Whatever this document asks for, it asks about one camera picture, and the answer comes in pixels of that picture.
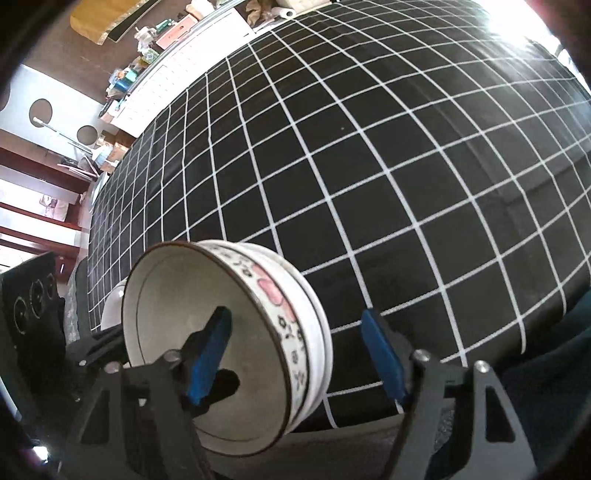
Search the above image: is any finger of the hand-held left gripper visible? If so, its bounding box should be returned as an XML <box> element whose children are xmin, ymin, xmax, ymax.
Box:
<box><xmin>65</xmin><ymin>329</ymin><xmax>126</xmax><ymax>370</ymax></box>

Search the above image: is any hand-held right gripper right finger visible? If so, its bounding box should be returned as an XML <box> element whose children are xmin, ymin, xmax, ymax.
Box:
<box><xmin>361</xmin><ymin>309</ymin><xmax>539</xmax><ymax>480</ymax></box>

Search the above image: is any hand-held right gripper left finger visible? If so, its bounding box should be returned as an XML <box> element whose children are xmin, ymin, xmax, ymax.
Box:
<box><xmin>65</xmin><ymin>306</ymin><xmax>233</xmax><ymax>480</ymax></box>

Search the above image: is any white plate with cartoon print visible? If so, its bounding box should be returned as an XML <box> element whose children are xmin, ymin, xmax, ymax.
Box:
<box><xmin>100</xmin><ymin>276</ymin><xmax>129</xmax><ymax>331</ymax></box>

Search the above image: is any plain white bowl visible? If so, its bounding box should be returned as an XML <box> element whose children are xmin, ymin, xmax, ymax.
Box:
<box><xmin>231</xmin><ymin>242</ymin><xmax>334</xmax><ymax>418</ymax></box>

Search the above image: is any white bowl with pink flowers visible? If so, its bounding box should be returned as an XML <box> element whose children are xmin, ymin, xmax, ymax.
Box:
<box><xmin>121</xmin><ymin>240</ymin><xmax>311</xmax><ymax>457</ymax></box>

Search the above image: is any person's blue jeans leg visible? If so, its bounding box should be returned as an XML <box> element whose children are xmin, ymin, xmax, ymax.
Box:
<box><xmin>499</xmin><ymin>323</ymin><xmax>591</xmax><ymax>476</ymax></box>

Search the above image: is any black white checked tablecloth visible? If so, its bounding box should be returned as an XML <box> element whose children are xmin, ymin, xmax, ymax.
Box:
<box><xmin>87</xmin><ymin>0</ymin><xmax>591</xmax><ymax>428</ymax></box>

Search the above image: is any white tufted cabinet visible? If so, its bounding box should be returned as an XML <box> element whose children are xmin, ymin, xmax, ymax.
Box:
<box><xmin>111</xmin><ymin>7</ymin><xmax>254</xmax><ymax>137</ymax></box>

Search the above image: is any yellow board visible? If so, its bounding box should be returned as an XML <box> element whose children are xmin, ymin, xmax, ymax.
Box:
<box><xmin>70</xmin><ymin>0</ymin><xmax>160</xmax><ymax>44</ymax></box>

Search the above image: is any pink drawer box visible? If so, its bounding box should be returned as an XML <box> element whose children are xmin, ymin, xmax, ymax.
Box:
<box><xmin>154</xmin><ymin>17</ymin><xmax>197</xmax><ymax>49</ymax></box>

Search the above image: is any brown cloth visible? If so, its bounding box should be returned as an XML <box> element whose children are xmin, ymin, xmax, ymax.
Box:
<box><xmin>245</xmin><ymin>0</ymin><xmax>273</xmax><ymax>26</ymax></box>

